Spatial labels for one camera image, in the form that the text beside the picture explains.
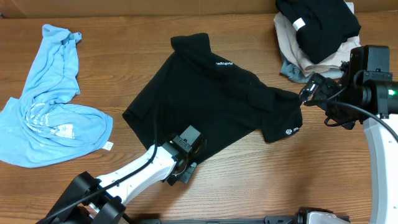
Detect black polo shirt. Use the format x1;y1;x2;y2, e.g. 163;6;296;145
123;33;303;163

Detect black folded garment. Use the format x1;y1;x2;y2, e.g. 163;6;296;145
275;0;361;63

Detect light blue t-shirt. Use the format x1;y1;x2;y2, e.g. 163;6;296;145
1;24;113;168

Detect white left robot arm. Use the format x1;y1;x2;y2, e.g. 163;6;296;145
40;136;207;223

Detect beige folded garment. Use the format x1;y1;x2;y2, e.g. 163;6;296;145
274;0;360;76

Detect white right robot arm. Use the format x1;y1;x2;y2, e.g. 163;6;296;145
299;45;397;223

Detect grey-blue folded garment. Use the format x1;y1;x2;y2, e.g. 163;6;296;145
280;52;343;83

